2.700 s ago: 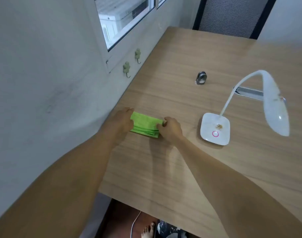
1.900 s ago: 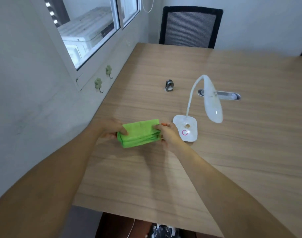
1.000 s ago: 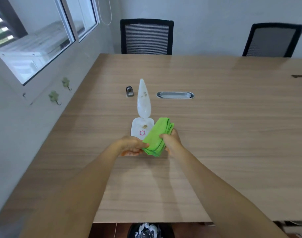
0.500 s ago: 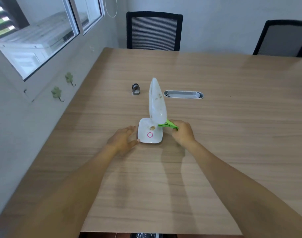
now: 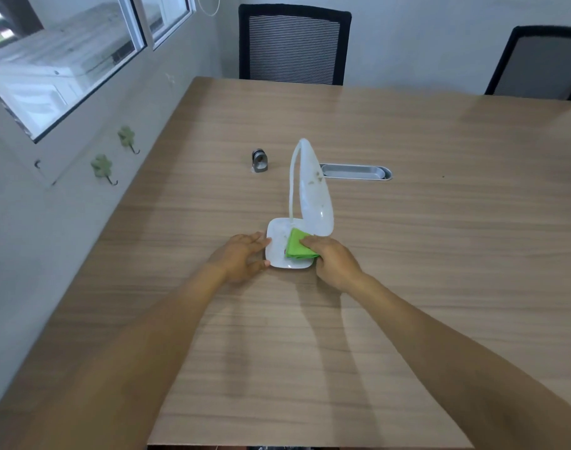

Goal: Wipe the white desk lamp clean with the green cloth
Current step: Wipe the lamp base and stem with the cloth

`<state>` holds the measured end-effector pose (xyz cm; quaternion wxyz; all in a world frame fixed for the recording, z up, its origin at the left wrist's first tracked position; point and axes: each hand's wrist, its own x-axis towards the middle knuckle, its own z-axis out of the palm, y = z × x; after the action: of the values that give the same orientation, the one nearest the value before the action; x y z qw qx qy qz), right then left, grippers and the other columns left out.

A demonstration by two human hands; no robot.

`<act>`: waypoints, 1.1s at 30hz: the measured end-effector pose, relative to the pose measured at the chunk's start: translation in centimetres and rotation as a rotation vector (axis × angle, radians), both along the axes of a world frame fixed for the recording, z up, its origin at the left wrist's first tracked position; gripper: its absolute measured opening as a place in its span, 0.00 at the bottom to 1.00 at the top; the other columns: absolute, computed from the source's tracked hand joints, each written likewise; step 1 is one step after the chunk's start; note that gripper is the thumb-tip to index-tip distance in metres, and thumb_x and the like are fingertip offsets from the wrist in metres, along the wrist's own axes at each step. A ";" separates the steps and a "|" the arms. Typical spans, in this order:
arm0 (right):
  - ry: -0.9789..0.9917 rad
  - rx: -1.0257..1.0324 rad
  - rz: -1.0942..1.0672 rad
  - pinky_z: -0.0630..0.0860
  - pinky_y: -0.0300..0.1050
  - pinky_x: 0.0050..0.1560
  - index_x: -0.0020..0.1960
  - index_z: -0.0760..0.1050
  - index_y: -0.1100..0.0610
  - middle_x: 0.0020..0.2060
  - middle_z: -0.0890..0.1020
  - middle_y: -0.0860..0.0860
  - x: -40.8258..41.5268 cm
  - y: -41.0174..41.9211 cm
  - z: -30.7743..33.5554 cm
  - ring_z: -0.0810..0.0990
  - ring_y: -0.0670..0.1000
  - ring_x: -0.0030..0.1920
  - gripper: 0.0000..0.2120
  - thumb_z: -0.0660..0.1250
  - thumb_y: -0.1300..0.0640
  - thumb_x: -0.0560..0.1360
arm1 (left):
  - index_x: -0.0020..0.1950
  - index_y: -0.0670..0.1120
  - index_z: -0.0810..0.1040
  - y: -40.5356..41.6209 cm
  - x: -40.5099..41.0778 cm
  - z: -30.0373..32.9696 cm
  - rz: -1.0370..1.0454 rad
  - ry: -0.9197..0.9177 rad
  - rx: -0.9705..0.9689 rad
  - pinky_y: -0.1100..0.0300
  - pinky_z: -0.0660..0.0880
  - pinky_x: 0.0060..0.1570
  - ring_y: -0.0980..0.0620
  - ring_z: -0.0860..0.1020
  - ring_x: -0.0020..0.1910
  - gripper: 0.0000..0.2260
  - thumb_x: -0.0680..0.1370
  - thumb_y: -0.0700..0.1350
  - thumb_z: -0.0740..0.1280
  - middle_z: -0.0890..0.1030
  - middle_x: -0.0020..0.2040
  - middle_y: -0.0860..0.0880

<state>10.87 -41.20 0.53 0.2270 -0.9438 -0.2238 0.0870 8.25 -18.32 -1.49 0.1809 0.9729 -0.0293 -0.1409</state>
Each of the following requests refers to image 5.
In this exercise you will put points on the person's left hand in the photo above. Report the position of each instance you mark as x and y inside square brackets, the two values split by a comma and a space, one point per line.
[238, 260]

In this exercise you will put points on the person's right hand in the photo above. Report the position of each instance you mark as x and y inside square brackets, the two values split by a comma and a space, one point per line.
[334, 267]

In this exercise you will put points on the person's right fingers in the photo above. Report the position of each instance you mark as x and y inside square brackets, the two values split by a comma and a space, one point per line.
[313, 246]

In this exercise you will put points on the person's left thumb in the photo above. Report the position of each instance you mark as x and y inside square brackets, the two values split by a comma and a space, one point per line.
[259, 265]

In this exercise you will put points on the green cleaning cloth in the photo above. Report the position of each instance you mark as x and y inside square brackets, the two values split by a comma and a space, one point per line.
[298, 246]

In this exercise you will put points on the white desk lamp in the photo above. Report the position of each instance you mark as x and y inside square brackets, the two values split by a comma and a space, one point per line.
[306, 206]

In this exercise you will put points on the person's left forearm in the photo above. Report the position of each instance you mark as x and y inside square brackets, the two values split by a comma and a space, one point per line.
[121, 365]

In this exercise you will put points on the person's right forearm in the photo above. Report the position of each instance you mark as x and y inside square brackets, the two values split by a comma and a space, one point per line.
[459, 365]

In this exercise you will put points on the small silver black device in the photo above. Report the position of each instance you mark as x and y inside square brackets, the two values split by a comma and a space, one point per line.
[259, 161]

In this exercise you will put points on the black mesh office chair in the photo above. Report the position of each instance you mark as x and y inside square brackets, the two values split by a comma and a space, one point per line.
[292, 44]
[538, 63]

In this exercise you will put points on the white framed window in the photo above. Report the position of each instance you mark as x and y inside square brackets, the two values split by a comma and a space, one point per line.
[166, 16]
[56, 60]

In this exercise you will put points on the green clover wall hook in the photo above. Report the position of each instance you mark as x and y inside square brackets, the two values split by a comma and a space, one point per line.
[127, 138]
[102, 167]

